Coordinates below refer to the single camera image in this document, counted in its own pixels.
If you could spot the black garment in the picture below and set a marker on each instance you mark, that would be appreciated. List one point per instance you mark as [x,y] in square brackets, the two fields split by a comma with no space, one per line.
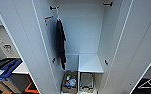
[61,43]

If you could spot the white wardrobe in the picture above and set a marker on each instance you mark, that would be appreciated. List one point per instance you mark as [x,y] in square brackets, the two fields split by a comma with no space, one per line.
[81,33]

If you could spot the black door hinge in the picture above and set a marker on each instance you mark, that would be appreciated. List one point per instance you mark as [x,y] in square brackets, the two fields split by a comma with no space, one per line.
[106,62]
[53,60]

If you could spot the white hanger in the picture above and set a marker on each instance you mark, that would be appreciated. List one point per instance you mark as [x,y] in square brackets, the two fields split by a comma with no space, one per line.
[58,16]

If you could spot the brown basket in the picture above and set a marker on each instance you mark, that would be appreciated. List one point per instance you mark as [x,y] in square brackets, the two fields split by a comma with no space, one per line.
[70,82]

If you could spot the orange white warning label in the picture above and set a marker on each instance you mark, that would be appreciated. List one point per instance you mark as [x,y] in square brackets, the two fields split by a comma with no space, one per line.
[48,17]

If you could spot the orange stand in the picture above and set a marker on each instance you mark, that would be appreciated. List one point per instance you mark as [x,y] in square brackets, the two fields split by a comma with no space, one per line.
[31,89]

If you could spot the white wall sticker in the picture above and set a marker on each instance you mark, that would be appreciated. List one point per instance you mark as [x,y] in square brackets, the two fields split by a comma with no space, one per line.
[7,49]

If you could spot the grey chair white frame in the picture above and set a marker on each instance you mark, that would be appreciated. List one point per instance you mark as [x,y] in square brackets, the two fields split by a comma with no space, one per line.
[150,84]

